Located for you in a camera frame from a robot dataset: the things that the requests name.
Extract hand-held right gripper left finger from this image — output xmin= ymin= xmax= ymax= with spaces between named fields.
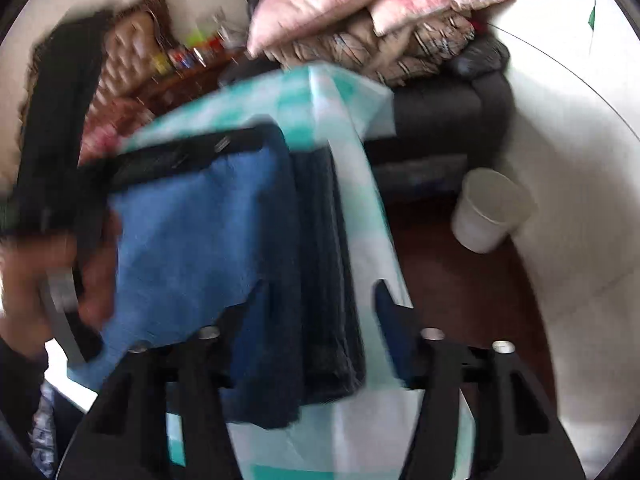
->
xmin=54 ymin=280 xmax=281 ymax=480

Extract brown patterned cushions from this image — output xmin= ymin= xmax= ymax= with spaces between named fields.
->
xmin=269 ymin=9 xmax=477 ymax=89

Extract blue denim pants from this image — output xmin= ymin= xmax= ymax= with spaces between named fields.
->
xmin=66 ymin=122 xmax=369 ymax=431

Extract tufted wooden headboard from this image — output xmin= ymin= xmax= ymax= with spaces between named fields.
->
xmin=31 ymin=0 xmax=172 ymax=113

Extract thin wall cable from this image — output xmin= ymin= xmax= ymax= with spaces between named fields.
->
xmin=486 ymin=21 xmax=640 ymax=142

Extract green white checkered cloth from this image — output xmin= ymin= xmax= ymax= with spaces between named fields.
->
xmin=66 ymin=62 xmax=477 ymax=480

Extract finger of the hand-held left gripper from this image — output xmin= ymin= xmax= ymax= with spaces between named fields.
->
xmin=106 ymin=126 xmax=268 ymax=195

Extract red floral pillow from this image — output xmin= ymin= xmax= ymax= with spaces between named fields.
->
xmin=79 ymin=96 xmax=157 ymax=162

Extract black sofa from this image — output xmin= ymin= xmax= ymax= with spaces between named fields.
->
xmin=217 ymin=0 xmax=516 ymax=203

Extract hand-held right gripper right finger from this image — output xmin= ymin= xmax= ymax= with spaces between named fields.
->
xmin=374 ymin=280 xmax=587 ymax=480

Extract white waste bin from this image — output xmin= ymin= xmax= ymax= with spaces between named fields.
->
xmin=451 ymin=167 xmax=539 ymax=255

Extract brown wooden nightstand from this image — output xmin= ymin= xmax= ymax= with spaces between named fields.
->
xmin=134 ymin=46 xmax=252 ymax=112

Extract person's left hand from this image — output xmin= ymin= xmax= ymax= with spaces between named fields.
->
xmin=0 ymin=207 xmax=124 ymax=358

